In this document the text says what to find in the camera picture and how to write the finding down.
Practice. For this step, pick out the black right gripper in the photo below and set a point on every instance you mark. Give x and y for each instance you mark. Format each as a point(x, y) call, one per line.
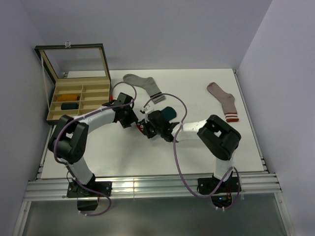
point(146, 124)

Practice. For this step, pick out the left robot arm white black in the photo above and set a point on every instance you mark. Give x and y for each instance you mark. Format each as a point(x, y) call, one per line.
point(69, 139)

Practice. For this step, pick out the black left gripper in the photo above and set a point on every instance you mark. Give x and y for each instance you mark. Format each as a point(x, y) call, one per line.
point(132, 119)

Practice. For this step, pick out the navy santa sock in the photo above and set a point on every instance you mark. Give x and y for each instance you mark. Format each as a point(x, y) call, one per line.
point(69, 106)

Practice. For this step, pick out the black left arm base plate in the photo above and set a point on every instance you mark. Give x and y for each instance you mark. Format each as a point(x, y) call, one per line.
point(99, 188)

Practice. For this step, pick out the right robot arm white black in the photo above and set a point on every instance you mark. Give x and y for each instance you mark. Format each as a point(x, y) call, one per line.
point(218, 136)

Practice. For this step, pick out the black compartment box beige lining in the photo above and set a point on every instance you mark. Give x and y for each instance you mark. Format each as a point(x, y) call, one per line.
point(80, 69)

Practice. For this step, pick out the dark green reindeer sock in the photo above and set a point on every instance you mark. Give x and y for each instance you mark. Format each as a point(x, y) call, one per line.
point(170, 111)

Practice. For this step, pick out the mustard yellow sock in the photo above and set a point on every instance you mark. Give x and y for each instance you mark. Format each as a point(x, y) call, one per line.
point(68, 97)

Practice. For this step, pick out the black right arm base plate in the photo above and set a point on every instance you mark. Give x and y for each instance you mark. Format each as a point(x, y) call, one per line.
point(208, 184)

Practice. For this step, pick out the grey striped sock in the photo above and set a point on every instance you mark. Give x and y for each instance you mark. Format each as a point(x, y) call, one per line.
point(148, 84)

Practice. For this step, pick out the aluminium rail frame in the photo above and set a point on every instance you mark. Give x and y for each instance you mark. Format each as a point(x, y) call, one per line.
point(164, 186)

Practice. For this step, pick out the taupe sock red cuff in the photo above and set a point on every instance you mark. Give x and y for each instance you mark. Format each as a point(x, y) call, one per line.
point(226, 100)

